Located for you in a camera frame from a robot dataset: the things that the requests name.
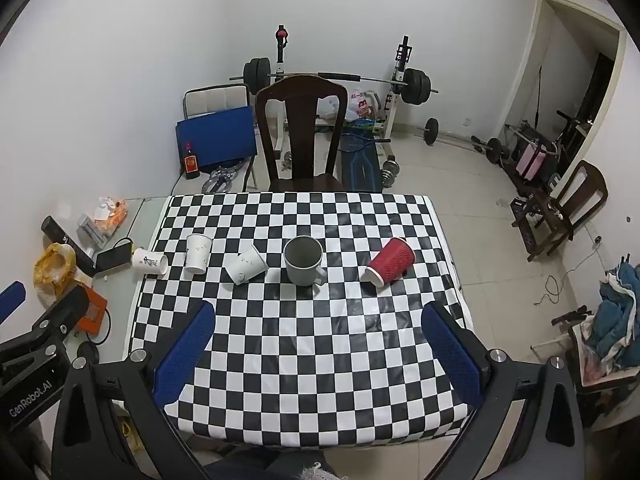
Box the blue folded mat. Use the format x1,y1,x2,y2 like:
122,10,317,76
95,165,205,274
174,105,259,169

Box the white door frame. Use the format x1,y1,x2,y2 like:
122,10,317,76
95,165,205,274
501,0,628,181

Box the chrome chair base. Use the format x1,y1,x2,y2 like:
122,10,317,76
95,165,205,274
202,159,252,194

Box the black cable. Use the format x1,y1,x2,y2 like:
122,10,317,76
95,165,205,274
75,305,114,358

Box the black white checkered tablecloth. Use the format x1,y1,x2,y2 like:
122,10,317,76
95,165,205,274
127,191,477,449

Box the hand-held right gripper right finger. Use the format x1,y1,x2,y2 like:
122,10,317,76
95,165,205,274
421,301,587,480

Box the dark wooden chair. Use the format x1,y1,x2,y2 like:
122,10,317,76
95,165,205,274
527,160,609,262
254,74,349,194

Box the orange box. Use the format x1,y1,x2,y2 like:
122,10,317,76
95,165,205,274
74,284,109,334

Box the orange snack packet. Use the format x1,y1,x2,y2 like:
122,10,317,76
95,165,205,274
95,197,129,239

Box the yellow plastic bag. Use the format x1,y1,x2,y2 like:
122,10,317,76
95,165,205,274
33,243,77,307

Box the chrome dumbbell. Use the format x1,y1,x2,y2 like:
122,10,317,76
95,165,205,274
381,156,402,187

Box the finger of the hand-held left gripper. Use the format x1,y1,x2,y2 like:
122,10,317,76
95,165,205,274
0,281,27,317
0,286,91,367

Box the black long remote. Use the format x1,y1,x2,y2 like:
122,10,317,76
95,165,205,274
41,215,97,277

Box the red ribbed paper cup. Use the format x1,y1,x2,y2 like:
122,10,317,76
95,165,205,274
363,237,417,287

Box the dark bottle red label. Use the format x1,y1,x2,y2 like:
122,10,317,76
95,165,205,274
182,141,201,181

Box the white plastic bag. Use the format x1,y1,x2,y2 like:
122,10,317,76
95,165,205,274
316,94,342,122

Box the printed plastic bag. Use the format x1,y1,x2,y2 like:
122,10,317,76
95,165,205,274
347,90,379,121

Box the blue clothes pile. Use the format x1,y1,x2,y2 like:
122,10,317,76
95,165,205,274
584,261,640,362

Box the small black barbell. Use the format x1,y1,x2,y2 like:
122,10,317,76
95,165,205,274
423,117,510,162

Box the black phone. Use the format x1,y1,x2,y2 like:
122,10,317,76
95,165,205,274
95,239,134,274

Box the thin floor cable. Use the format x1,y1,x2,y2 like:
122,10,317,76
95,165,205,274
534,238,602,307

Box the black low rack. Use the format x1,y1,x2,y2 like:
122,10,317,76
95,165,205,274
509,197,547,257

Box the white side table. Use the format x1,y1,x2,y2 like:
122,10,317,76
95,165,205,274
64,195,175,361

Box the cluttered chair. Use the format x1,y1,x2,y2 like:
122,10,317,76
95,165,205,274
550,305,640,432

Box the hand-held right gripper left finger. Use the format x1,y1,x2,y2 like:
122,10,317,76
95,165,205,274
50,300,217,480

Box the white weight bench rack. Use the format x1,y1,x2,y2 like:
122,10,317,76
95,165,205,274
271,24,417,162

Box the white paper cup dark print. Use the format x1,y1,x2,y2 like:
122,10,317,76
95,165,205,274
132,247,170,276

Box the grey box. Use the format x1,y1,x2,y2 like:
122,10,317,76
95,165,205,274
76,213,110,249

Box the black bench pad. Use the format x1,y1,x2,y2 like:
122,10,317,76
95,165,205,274
337,129,385,192

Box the grey ceramic mug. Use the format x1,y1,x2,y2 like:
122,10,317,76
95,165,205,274
282,235,329,288

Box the pink bag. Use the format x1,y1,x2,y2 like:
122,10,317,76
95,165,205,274
516,142,549,181

